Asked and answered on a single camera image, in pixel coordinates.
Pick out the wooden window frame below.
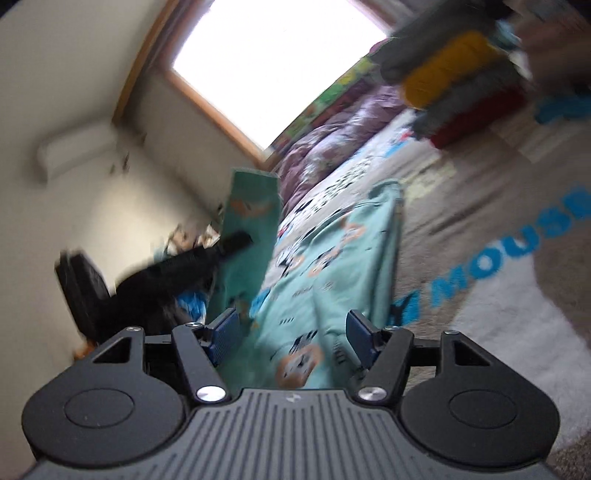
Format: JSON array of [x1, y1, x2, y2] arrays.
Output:
[[112, 1, 388, 164]]

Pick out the blue grey folded jeans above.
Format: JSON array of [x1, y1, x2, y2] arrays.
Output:
[[412, 59, 523, 140]]

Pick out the Mickey Mouse bed blanket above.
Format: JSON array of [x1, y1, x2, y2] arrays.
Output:
[[266, 107, 590, 479]]

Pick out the purple crumpled duvet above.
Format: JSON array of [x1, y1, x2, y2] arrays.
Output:
[[279, 85, 406, 215]]

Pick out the cluttered side shelf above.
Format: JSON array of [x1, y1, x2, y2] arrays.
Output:
[[162, 204, 224, 256]]

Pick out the dark grey folded garment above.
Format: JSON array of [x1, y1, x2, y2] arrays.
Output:
[[372, 1, 495, 84]]

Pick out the teal patterned child garment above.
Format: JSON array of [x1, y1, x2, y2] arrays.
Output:
[[207, 169, 403, 394]]

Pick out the yellow folded sweater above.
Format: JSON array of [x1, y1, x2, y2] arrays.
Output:
[[402, 30, 503, 110]]

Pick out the red folded garment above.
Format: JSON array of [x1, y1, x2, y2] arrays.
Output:
[[429, 85, 528, 149]]

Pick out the white wall air conditioner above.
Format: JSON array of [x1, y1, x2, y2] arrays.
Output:
[[36, 120, 118, 182]]

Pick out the colourful alphabet headboard panel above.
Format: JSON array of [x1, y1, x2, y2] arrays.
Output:
[[269, 56, 380, 154]]

